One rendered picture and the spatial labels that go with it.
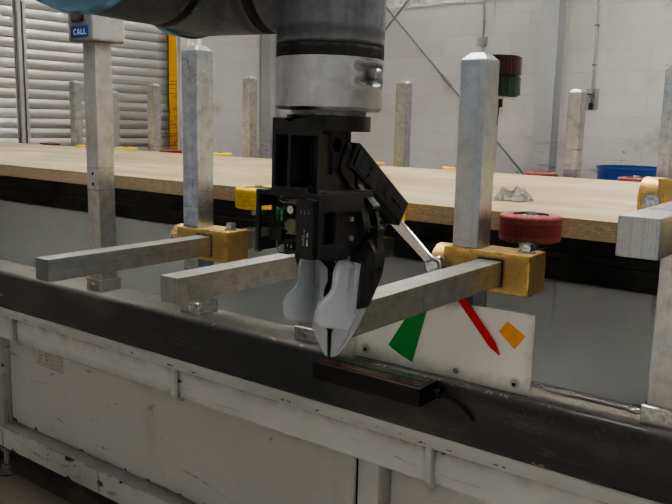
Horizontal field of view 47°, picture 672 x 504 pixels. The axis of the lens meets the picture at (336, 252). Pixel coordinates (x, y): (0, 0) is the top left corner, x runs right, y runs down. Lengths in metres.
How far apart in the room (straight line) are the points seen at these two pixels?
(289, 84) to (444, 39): 9.05
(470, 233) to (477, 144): 0.11
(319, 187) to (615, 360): 0.65
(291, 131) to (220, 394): 0.79
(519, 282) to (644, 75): 7.61
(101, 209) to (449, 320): 0.73
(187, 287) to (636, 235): 0.50
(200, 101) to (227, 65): 9.82
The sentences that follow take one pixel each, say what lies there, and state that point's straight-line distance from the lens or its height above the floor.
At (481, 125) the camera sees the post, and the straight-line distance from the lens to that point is 0.96.
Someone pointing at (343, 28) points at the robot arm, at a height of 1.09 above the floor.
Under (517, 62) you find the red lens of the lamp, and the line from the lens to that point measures 1.01.
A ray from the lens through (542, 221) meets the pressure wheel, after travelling 1.02.
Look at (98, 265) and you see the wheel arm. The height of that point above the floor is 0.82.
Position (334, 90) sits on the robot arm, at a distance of 0.62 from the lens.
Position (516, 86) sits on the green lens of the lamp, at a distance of 1.01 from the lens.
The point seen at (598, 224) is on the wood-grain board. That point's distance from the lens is 1.08.
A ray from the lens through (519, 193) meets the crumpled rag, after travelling 1.31.
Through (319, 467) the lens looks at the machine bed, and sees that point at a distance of 1.56.
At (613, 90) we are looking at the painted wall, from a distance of 8.62.
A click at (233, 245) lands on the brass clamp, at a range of 1.23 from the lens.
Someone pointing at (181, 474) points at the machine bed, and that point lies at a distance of 1.86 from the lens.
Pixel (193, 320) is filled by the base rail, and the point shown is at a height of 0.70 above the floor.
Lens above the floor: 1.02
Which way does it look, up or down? 10 degrees down
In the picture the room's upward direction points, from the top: 1 degrees clockwise
